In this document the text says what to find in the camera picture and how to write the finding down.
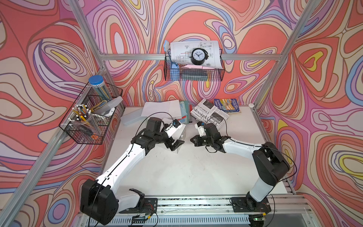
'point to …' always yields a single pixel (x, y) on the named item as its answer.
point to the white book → (162, 109)
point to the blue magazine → (228, 105)
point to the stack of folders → (186, 110)
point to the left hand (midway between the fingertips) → (179, 135)
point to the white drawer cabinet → (180, 135)
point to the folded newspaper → (206, 112)
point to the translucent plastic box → (128, 120)
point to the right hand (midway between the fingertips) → (191, 143)
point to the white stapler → (109, 112)
